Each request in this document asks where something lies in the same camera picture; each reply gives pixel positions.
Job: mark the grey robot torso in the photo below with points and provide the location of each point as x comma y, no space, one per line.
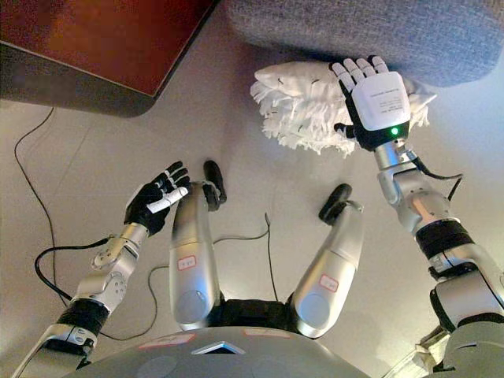
236,358

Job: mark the black robot foot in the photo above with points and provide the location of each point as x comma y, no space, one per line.
336,201
214,177

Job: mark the black left robot foot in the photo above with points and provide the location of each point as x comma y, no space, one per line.
214,177

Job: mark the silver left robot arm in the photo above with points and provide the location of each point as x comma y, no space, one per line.
102,283

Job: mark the black right robot foot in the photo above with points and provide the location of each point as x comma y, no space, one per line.
336,201

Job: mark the grey fabric armchair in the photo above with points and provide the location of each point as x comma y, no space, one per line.
374,35

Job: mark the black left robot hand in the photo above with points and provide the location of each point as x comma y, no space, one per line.
147,204

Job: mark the silver robot leg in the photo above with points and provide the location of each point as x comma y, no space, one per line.
334,267
193,256

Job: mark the white fringed pillow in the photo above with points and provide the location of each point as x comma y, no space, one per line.
303,110

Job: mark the silver left robot leg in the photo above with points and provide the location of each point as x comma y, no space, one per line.
193,256

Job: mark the brown wooden desk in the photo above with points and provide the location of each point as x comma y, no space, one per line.
98,39

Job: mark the silver right robot leg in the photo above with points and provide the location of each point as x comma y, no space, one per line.
334,267

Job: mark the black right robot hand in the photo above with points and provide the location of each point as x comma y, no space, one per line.
382,102

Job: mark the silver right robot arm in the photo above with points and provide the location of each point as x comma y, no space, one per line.
425,208

